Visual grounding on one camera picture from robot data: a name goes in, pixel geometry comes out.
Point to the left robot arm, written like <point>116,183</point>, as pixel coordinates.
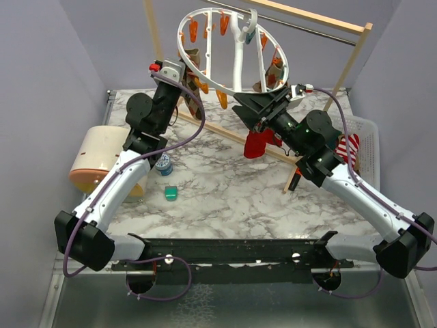
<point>82,233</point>

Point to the beige argyle sock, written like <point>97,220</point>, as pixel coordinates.
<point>273,76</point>
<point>189,82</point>

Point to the white plastic basket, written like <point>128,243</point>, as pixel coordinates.
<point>368,154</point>

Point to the yellow orange clothespin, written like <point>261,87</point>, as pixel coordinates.
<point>222,98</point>

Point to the blue patterned round tin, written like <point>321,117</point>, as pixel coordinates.
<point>164,165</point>

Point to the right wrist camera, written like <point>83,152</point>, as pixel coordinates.
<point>299,91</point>

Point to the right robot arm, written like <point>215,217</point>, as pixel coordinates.
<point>404,237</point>

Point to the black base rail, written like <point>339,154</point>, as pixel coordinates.
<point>231,261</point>

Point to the white round clip hanger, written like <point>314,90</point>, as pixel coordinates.
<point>244,30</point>

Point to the red white striped sock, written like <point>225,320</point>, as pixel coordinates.
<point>347,147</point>

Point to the wooden hanger rack frame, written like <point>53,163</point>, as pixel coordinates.
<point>311,139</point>

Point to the black orange highlighter marker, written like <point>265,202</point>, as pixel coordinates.
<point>295,180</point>

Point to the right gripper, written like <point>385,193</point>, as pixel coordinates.
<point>270,103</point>

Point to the teal green small box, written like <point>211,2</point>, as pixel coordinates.
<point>171,193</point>

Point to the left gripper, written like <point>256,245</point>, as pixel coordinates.
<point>179,89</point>

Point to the red beige reindeer sock front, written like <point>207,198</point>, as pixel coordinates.
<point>255,144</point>

